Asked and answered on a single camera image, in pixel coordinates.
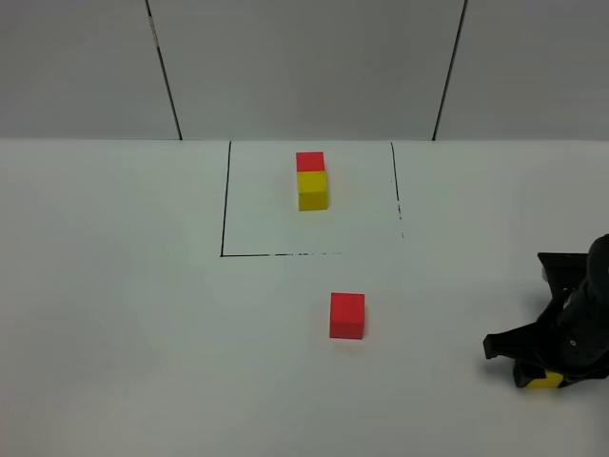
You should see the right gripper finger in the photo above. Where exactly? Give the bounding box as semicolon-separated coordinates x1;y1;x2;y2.
513;361;545;388
482;323;555;365

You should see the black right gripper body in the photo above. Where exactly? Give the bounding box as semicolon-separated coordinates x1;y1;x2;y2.
538;235;608;381

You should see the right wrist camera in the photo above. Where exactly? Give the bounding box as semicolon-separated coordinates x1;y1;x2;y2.
538;252;589;312

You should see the yellow template block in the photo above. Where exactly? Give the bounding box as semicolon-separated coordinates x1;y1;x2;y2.
297;170;328;211

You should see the red template block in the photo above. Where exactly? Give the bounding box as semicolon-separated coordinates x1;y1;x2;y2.
296;151;325;172

